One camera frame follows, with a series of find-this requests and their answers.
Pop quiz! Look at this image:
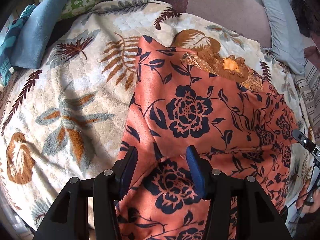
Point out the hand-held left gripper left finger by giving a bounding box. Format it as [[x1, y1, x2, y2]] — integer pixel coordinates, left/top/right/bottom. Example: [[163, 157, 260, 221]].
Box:
[[32, 146, 138, 240]]

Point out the striped floral bedsheet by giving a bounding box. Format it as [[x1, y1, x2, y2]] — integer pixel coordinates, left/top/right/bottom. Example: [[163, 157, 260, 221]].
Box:
[[292, 57, 320, 130]]

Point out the light blue cloth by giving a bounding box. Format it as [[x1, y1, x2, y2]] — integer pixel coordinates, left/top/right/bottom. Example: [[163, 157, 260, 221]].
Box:
[[10, 0, 83, 69]]

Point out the pale blue ruffled pillow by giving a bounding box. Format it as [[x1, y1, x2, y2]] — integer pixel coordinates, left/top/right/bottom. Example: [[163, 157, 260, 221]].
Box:
[[254, 0, 313, 75]]

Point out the dark furry cloth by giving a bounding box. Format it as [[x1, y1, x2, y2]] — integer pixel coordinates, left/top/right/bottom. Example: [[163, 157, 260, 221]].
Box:
[[291, 0, 320, 39]]

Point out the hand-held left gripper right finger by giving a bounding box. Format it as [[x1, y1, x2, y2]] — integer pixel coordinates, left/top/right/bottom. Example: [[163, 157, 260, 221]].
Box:
[[185, 145, 292, 240]]

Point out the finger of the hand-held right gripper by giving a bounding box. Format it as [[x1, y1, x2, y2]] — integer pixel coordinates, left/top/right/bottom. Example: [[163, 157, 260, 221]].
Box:
[[291, 129, 320, 159]]

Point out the cream leaf print blanket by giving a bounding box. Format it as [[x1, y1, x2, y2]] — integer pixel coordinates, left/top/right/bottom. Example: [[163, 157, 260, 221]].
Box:
[[0, 0, 320, 235]]

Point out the teal patterned cloth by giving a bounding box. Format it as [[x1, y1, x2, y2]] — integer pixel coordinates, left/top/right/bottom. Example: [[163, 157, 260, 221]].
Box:
[[0, 4, 37, 85]]

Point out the black cable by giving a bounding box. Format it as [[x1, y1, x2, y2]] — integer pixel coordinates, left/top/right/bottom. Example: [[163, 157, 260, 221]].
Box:
[[280, 190, 315, 214]]

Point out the mauve headboard cushion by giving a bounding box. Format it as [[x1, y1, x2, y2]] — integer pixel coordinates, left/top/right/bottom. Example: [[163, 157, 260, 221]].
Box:
[[160, 0, 273, 48]]

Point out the orange floral shirt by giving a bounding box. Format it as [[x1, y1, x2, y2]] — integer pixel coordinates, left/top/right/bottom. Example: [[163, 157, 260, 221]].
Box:
[[116, 34, 299, 240]]

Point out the person's right hand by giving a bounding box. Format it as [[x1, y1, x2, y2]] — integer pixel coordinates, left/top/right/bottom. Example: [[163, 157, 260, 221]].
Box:
[[295, 180, 320, 218]]

